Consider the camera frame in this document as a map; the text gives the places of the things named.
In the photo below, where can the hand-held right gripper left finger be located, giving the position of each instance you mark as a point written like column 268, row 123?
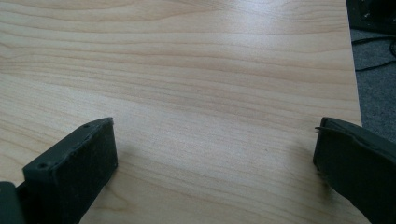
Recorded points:
column 71, row 168

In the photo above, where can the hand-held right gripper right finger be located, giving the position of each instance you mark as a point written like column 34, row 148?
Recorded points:
column 358, row 168

